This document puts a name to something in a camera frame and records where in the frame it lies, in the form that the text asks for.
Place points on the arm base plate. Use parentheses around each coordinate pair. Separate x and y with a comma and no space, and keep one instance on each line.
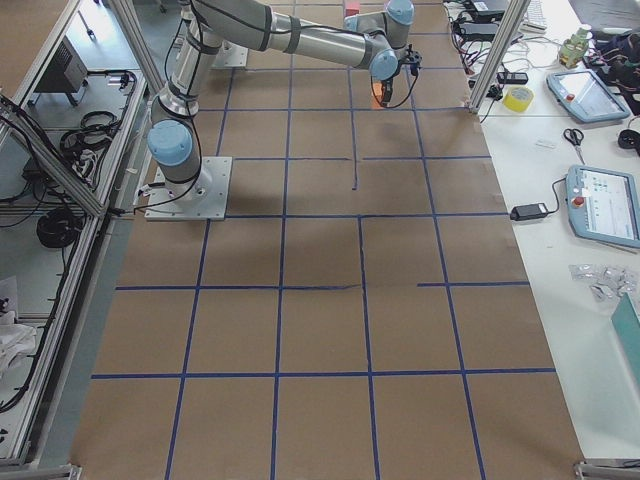
(207,199)
(230,56)

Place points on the far teach pendant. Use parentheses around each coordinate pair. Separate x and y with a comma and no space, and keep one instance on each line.
(586,97)

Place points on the near teach pendant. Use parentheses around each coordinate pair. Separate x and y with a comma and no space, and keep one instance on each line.
(603,205)

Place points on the yellow tape roll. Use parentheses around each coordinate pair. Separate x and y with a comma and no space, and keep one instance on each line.
(518,98)

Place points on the red foam block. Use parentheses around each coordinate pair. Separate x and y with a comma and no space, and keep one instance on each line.
(352,7)

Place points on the aluminium frame post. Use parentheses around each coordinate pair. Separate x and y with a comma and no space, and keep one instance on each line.
(508,27)

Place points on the teal board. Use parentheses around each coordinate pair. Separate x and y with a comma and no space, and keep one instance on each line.
(625,321)

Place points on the bag of screws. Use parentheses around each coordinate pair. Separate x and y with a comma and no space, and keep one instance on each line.
(606,282)

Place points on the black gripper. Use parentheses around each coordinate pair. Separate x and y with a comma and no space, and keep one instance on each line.
(386,83)

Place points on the orange foam block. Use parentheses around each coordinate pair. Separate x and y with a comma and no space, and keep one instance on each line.
(377,100)

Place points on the black power adapter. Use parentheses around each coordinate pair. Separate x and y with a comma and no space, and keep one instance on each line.
(528,212)

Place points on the black handled scissors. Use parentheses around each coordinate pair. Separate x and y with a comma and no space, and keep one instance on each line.
(575,137)

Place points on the teach pendant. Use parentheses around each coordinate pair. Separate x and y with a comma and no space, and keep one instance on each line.
(603,205)
(586,97)

